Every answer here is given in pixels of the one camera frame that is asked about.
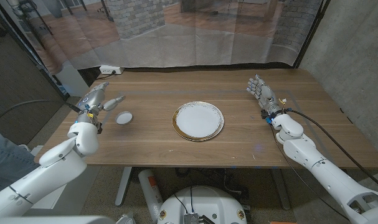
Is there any grey table leg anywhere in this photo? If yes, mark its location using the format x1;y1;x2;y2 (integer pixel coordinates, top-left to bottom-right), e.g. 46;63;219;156
271;169;291;211
115;167;133;208

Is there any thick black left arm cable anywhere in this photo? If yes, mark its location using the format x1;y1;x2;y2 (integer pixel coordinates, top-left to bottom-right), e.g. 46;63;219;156
0;98;83;128

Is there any black backdrop frame pole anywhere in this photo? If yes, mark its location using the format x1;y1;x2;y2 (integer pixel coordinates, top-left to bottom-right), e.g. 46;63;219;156
0;0;70;101
293;0;332;69

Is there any white cylinder with orange label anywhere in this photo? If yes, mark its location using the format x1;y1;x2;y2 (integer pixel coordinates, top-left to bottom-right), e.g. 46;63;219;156
138;169;164;223

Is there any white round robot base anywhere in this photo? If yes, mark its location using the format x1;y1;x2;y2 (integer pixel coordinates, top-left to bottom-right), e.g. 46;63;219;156
157;185;248;224

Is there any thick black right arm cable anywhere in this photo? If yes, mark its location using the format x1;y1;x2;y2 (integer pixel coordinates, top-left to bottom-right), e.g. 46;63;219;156
285;108;378;193

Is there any grey electronics box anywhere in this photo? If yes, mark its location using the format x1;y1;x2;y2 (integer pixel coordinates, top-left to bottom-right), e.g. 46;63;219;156
184;213;216;224

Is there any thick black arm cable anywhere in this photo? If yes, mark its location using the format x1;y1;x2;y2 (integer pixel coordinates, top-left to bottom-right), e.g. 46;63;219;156
285;108;378;193
0;98;83;128

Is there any white board panel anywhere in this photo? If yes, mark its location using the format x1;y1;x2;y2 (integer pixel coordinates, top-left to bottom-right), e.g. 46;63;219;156
54;60;90;98

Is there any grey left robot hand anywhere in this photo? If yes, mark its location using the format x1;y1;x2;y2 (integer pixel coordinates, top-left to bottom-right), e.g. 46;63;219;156
75;82;126;123

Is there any person in blue jeans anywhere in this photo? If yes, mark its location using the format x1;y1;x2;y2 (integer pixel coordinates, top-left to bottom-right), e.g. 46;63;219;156
0;127;42;197

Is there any silver metal jar lid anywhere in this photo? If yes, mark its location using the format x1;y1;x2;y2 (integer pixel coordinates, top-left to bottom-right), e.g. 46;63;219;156
115;111;134;126

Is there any white gold-rimmed paper plate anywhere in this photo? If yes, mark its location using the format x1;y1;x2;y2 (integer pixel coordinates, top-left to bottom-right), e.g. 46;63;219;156
171;101;225;142

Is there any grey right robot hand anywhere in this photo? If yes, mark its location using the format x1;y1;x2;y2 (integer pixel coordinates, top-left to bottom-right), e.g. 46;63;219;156
246;74;285;118

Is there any white power strip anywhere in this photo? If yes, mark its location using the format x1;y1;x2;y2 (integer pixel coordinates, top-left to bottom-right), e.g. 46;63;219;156
99;65;125;75

